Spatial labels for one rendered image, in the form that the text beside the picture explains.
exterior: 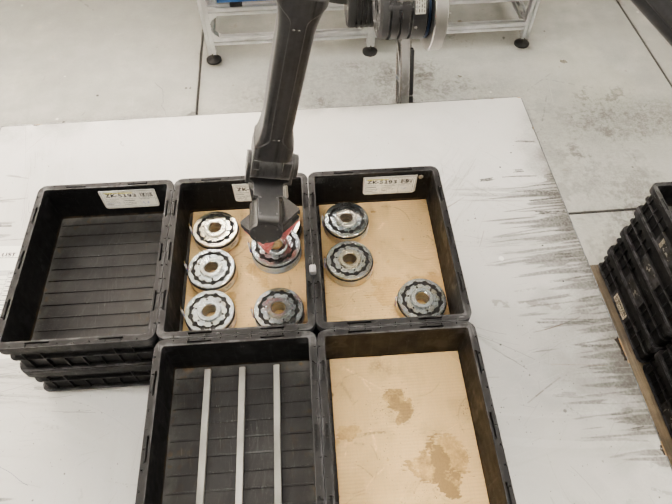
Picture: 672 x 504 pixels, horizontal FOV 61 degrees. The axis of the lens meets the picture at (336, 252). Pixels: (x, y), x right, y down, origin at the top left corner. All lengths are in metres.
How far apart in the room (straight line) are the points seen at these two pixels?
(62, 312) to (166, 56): 2.18
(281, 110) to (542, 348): 0.84
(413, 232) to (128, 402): 0.73
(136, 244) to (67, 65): 2.15
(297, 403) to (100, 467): 0.43
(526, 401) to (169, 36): 2.76
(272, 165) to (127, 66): 2.41
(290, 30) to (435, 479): 0.78
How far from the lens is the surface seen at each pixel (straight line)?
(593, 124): 3.05
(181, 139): 1.76
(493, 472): 1.06
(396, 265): 1.27
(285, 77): 0.79
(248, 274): 1.26
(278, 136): 0.88
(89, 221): 1.46
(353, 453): 1.09
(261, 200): 0.96
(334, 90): 2.97
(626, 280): 2.13
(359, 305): 1.21
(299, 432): 1.11
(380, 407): 1.12
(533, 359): 1.37
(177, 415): 1.15
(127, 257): 1.36
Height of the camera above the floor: 1.89
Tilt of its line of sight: 55 degrees down
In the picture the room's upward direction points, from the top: straight up
